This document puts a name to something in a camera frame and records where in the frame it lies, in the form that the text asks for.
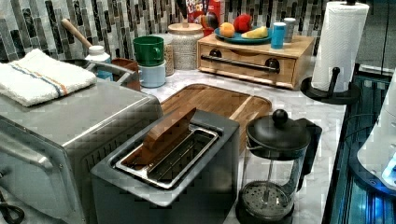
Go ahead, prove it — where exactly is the wooden drawer box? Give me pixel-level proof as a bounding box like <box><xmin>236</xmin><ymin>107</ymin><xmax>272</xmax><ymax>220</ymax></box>
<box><xmin>197</xmin><ymin>34</ymin><xmax>314</xmax><ymax>90</ymax></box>

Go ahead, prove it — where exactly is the wooden cutting board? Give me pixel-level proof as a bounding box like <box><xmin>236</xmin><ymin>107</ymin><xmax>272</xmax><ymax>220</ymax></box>
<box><xmin>161</xmin><ymin>84</ymin><xmax>272</xmax><ymax>153</ymax></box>

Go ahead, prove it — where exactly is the brown toast slice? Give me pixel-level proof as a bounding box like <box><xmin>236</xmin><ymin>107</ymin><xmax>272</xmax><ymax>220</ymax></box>
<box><xmin>122</xmin><ymin>106</ymin><xmax>196</xmax><ymax>170</ymax></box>

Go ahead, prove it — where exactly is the light blue mug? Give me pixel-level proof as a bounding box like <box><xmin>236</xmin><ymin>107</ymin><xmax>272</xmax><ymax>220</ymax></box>
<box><xmin>139</xmin><ymin>63</ymin><xmax>165</xmax><ymax>88</ymax></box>

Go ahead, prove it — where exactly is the black two-slot toaster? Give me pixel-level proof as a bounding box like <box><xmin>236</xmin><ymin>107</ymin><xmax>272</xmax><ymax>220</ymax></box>
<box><xmin>92</xmin><ymin>110</ymin><xmax>239</xmax><ymax>224</ymax></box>

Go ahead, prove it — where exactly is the glass jar with wooden lid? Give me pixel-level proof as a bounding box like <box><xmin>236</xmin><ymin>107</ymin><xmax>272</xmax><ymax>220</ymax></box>
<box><xmin>168</xmin><ymin>22</ymin><xmax>204</xmax><ymax>70</ymax></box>

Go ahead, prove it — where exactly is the green mug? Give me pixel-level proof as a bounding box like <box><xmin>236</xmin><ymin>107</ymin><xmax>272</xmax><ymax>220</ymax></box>
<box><xmin>133</xmin><ymin>35</ymin><xmax>164</xmax><ymax>66</ymax></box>

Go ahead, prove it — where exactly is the teal plate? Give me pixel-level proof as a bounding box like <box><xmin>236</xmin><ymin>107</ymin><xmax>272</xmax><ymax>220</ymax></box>
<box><xmin>214</xmin><ymin>28</ymin><xmax>272</xmax><ymax>45</ymax></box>

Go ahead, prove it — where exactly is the brown utensil holder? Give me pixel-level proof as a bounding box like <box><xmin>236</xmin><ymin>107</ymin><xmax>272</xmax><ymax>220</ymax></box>
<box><xmin>111</xmin><ymin>57</ymin><xmax>142</xmax><ymax>92</ymax></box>

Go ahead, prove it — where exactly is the orange fruit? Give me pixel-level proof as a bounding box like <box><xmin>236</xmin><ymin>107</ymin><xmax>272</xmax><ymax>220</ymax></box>
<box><xmin>219</xmin><ymin>22</ymin><xmax>234</xmax><ymax>38</ymax></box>

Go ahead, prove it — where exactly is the red apple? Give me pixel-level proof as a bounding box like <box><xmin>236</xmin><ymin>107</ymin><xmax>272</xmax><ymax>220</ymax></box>
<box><xmin>233</xmin><ymin>14</ymin><xmax>251</xmax><ymax>34</ymax></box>

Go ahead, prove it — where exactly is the red cereal box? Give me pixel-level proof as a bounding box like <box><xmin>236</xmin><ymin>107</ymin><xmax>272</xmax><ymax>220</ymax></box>
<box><xmin>185</xmin><ymin>0</ymin><xmax>225</xmax><ymax>36</ymax></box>

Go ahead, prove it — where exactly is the yellow banana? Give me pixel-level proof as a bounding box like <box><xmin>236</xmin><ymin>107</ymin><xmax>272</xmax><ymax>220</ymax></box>
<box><xmin>241</xmin><ymin>26</ymin><xmax>268</xmax><ymax>39</ymax></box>

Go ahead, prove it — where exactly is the blue shaker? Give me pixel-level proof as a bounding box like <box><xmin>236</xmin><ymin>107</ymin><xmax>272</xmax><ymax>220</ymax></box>
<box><xmin>271</xmin><ymin>21</ymin><xmax>286</xmax><ymax>49</ymax></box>

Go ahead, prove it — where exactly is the grey shaker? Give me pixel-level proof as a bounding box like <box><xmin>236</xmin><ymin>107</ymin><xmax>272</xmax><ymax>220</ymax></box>
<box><xmin>283</xmin><ymin>18</ymin><xmax>296</xmax><ymax>43</ymax></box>

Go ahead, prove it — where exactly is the black paper towel holder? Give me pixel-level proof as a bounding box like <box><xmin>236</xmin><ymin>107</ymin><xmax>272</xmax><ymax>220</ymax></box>
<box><xmin>301</xmin><ymin>0</ymin><xmax>361</xmax><ymax>105</ymax></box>

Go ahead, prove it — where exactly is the stainless steel toaster oven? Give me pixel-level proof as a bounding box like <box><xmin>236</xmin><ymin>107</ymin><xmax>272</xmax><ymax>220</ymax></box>
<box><xmin>0</xmin><ymin>59</ymin><xmax>164</xmax><ymax>224</ymax></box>

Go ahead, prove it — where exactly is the wooden spoon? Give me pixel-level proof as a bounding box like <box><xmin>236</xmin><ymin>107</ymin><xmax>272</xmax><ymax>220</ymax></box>
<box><xmin>61</xmin><ymin>19</ymin><xmax>92</xmax><ymax>49</ymax></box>

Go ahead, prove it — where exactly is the white paper towel roll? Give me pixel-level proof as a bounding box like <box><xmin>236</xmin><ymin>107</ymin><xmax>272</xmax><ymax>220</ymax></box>
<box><xmin>311</xmin><ymin>1</ymin><xmax>370</xmax><ymax>92</ymax></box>

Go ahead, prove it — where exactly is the white striped dish towel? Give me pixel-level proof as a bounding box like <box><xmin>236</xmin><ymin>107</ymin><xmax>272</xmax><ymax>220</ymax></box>
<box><xmin>0</xmin><ymin>49</ymin><xmax>96</xmax><ymax>106</ymax></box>

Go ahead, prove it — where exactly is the black toaster power cord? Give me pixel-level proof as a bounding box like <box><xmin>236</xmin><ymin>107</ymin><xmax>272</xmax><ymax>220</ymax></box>
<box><xmin>0</xmin><ymin>189</ymin><xmax>26</xmax><ymax>224</ymax></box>

